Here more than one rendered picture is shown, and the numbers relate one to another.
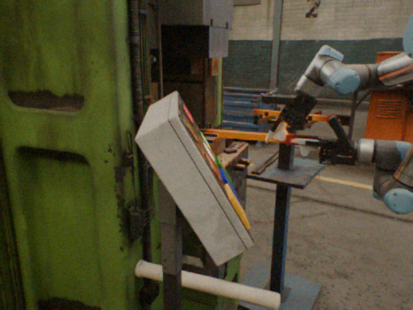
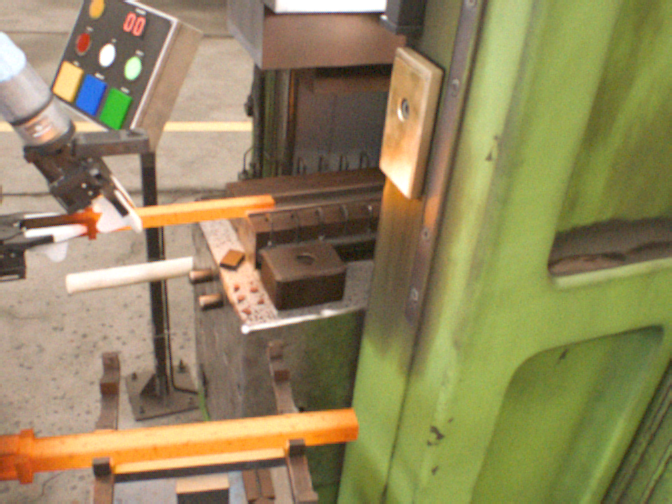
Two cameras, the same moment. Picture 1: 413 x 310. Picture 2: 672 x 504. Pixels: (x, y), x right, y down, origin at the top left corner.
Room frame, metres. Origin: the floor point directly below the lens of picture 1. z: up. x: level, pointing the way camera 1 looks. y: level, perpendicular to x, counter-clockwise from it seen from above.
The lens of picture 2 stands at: (2.17, -0.65, 1.62)
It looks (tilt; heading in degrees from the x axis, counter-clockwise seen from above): 34 degrees down; 135
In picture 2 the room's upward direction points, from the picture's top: 6 degrees clockwise
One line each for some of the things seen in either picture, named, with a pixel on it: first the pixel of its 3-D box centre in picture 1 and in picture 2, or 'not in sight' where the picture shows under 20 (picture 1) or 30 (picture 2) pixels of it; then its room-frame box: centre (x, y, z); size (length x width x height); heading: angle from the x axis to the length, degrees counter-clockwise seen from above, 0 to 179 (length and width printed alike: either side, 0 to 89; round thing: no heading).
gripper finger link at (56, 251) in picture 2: not in sight; (57, 245); (1.24, -0.33, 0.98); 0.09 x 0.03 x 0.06; 67
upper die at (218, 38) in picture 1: (164, 42); (368, 15); (1.37, 0.17, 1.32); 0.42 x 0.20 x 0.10; 70
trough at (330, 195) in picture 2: not in sight; (353, 196); (1.39, 0.16, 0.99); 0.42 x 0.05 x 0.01; 70
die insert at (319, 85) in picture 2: (157, 64); (391, 65); (1.41, 0.20, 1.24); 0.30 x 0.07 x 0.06; 70
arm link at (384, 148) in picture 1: (390, 153); not in sight; (1.13, -0.58, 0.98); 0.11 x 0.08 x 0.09; 70
